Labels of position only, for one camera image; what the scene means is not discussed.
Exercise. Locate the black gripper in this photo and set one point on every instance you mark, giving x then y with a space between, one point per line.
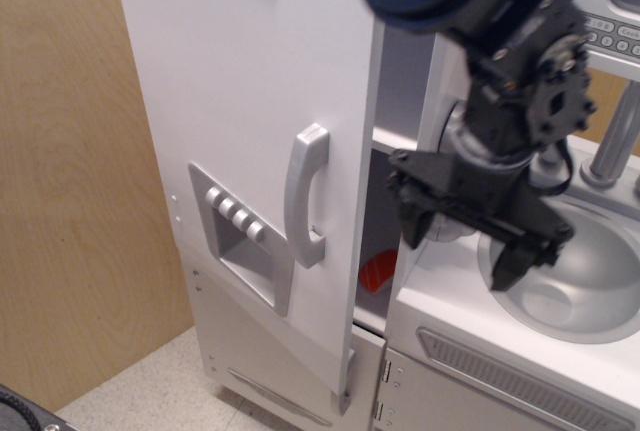
500 203

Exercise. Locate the white toy fridge door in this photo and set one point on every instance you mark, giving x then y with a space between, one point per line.
227 85

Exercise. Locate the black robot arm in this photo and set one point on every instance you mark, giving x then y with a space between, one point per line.
527 63

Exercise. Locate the red item inside fridge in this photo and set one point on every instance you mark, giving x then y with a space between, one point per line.
377 273

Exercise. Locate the silver faucet knob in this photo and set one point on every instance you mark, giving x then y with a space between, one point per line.
548 168

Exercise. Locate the silver oven vent panel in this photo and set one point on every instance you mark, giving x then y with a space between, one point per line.
535 394

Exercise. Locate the white toy kitchen cabinet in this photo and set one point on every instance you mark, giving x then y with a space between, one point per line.
445 287

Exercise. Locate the silver toy sink bowl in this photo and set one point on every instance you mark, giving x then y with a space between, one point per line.
591 295

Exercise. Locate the brass door hinge upper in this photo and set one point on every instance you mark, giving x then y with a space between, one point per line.
385 372

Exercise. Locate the brass door hinge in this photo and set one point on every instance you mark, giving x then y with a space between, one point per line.
378 411
385 372

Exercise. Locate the silver toy faucet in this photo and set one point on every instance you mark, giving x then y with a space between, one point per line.
609 162

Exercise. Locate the brass door hinge lower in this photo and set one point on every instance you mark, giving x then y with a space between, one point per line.
378 411

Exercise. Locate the silver ice dispenser panel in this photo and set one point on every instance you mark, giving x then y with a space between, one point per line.
255 253

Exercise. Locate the white lower freezer door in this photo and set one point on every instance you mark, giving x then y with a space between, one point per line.
240 354

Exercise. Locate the toy microwave with keypad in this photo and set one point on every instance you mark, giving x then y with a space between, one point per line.
616 51

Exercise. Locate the black object bottom left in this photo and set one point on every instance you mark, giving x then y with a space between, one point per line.
20 414

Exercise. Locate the grey toy wall phone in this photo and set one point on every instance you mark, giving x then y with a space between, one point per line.
450 222

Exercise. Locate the silver fridge door handle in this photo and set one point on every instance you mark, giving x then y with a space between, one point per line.
309 154

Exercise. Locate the silver lower door handle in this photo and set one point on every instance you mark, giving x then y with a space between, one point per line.
341 401

